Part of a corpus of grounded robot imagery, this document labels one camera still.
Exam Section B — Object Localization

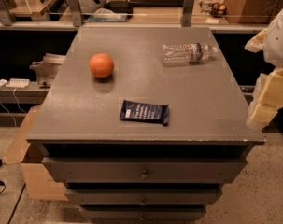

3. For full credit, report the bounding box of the grey metal bracket part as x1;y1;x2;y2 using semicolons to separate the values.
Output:
30;53;65;87

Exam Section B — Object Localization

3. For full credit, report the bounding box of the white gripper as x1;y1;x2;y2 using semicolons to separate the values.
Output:
245;8;283;130

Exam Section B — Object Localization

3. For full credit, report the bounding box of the white cable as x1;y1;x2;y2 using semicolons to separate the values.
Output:
0;78;27;129

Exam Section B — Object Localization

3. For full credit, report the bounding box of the dark blue rxbar wrapper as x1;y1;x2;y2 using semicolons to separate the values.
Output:
120;100;170;126

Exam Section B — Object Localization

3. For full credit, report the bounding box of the metal shelf rail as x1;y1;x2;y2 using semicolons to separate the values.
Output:
9;0;267;33

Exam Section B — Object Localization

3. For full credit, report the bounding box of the white power strip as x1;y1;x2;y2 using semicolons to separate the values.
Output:
6;78;30;88

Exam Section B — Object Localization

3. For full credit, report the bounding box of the black bowl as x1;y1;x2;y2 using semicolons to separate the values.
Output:
105;0;133;16

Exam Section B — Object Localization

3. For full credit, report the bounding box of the clear plastic water bottle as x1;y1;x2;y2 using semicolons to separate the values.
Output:
162;42;218;64

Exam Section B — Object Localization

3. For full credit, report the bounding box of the black keyboard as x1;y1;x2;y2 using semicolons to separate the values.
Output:
129;0;184;7

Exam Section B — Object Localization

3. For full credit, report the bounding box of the background water bottle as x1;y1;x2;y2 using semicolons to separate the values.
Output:
201;0;214;15

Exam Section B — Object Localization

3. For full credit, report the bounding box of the orange ball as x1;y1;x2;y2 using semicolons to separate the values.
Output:
89;53;114;79

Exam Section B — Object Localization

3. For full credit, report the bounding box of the clear plastic bag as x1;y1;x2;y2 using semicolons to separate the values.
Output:
88;8;127;22

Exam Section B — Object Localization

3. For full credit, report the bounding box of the cardboard box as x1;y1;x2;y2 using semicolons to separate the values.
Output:
4;105;67;201

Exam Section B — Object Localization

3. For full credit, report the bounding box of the grey drawer cabinet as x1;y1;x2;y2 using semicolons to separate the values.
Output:
28;27;263;221

